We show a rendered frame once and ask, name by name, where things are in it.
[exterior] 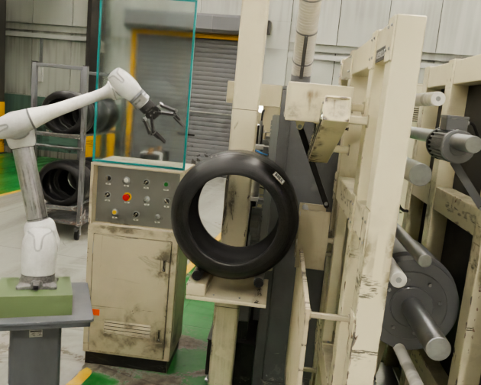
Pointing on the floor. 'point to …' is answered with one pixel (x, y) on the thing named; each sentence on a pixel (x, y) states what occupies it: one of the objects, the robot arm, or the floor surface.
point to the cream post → (243, 105)
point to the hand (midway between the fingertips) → (172, 132)
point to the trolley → (62, 202)
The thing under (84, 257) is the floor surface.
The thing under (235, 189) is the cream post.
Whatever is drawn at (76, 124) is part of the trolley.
